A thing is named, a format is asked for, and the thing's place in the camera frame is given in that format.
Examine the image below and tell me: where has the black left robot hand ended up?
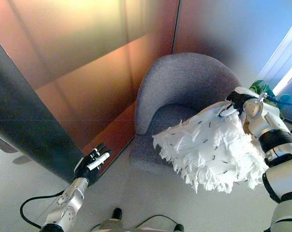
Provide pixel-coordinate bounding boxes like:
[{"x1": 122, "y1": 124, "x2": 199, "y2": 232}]
[{"x1": 73, "y1": 143, "x2": 113, "y2": 186}]

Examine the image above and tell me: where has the black robot foot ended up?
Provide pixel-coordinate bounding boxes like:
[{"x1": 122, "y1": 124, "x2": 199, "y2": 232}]
[{"x1": 112, "y1": 207, "x2": 124, "y2": 220}]

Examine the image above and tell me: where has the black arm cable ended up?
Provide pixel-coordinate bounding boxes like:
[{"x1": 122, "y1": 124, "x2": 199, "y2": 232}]
[
  {"x1": 140, "y1": 214, "x2": 185, "y2": 232},
  {"x1": 19, "y1": 189, "x2": 67, "y2": 230}
]

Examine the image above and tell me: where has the green potted plant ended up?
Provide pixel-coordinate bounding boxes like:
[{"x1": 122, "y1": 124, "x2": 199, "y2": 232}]
[{"x1": 248, "y1": 80, "x2": 275, "y2": 96}]

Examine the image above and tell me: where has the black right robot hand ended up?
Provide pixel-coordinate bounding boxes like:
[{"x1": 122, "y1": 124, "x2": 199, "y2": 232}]
[{"x1": 218, "y1": 87, "x2": 258, "y2": 118}]

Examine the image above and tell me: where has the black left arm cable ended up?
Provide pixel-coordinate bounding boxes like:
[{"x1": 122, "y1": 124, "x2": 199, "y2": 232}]
[{"x1": 19, "y1": 189, "x2": 67, "y2": 230}]

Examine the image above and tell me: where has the white fringed cloth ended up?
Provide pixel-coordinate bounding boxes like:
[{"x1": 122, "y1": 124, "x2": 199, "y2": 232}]
[{"x1": 152, "y1": 94, "x2": 281, "y2": 194}]

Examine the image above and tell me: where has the grey fabric armchair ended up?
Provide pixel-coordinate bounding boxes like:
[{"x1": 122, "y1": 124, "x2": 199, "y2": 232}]
[{"x1": 129, "y1": 53, "x2": 245, "y2": 174}]

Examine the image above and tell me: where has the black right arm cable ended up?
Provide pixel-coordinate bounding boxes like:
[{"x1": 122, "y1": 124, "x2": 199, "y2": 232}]
[{"x1": 140, "y1": 214, "x2": 185, "y2": 232}]

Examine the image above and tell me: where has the dark grey cabinet panel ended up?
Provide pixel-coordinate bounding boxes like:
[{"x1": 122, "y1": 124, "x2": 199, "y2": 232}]
[{"x1": 0, "y1": 31, "x2": 88, "y2": 186}]

